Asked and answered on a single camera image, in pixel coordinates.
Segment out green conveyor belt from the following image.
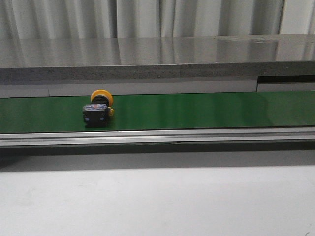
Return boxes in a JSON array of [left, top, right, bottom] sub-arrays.
[[0, 91, 315, 134]]

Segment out white pleated curtain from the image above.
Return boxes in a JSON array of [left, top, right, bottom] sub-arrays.
[[0, 0, 315, 39]]

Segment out grey stone countertop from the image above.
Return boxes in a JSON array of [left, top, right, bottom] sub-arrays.
[[0, 34, 315, 98]]

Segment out yellow mushroom push button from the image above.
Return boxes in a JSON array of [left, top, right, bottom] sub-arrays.
[[82, 89, 114, 128]]

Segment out aluminium conveyor side rail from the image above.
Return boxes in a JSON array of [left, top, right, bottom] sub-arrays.
[[0, 126, 315, 147]]

